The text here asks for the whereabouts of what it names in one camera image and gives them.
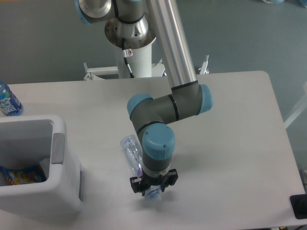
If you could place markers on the black device at table edge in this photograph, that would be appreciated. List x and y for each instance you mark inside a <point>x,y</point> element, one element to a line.
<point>299,205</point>

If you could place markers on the blue labelled drink bottle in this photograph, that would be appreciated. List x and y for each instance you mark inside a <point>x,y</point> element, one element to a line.
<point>9,103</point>

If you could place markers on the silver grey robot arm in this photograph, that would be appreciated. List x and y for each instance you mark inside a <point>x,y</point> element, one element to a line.
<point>151,116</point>

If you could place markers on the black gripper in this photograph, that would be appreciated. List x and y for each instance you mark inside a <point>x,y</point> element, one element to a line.
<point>141,184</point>

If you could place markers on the clear plastic water bottle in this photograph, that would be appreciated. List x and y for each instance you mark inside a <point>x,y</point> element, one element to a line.
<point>133,153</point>

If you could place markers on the colourful snack wrapper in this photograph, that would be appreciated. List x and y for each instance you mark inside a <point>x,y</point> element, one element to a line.
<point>30,175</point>

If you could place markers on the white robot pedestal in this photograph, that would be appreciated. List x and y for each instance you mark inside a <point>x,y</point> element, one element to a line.
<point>132,45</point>

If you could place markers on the white frame leg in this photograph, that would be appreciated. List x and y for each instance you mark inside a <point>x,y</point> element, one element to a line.
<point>297,109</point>

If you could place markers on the white trash can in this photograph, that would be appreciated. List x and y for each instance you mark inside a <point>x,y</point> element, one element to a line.
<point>39,140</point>

